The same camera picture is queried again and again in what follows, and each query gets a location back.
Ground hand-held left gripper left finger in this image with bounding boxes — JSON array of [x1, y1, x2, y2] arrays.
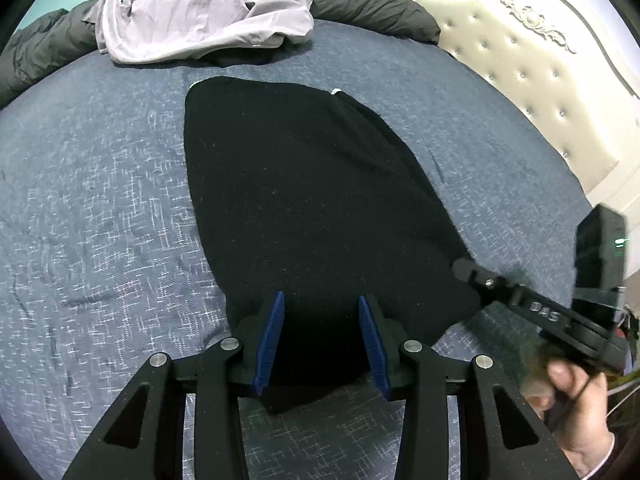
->
[[60, 290, 287, 480]]

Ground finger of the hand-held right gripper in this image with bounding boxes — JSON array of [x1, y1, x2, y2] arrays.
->
[[450, 256, 577, 335]]

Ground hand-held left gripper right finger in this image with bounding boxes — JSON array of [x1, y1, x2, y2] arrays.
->
[[357, 294, 581, 480]]

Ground black sweater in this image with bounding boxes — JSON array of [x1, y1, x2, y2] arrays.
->
[[184, 76, 483, 415]]

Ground person's right hand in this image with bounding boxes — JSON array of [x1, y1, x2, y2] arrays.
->
[[522, 350, 616, 477]]

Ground cream tufted headboard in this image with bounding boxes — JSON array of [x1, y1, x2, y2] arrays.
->
[[392, 0, 640, 206]]

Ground bed with blue sheet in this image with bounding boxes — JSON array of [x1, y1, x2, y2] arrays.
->
[[0, 17, 596, 480]]

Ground dark grey duvet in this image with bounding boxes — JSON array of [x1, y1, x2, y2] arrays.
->
[[0, 0, 441, 111]]

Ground light grey garment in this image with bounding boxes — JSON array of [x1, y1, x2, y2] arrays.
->
[[82, 0, 316, 65]]

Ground thin cable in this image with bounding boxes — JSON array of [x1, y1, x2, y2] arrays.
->
[[607, 375, 640, 413]]

